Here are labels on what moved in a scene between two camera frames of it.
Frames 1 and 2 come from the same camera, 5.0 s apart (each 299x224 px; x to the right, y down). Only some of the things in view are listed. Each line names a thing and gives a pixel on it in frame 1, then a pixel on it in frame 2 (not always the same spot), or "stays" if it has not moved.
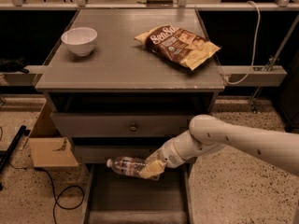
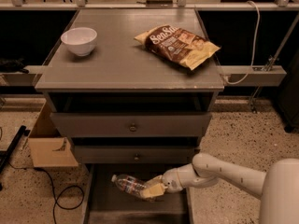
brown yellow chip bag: x=179 y=45 stays
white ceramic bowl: x=79 y=40 stays
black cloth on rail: x=14 y=64 stays
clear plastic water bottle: x=129 y=165 to x=129 y=184
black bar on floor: x=21 y=132 stays
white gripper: x=167 y=154 to x=170 y=179
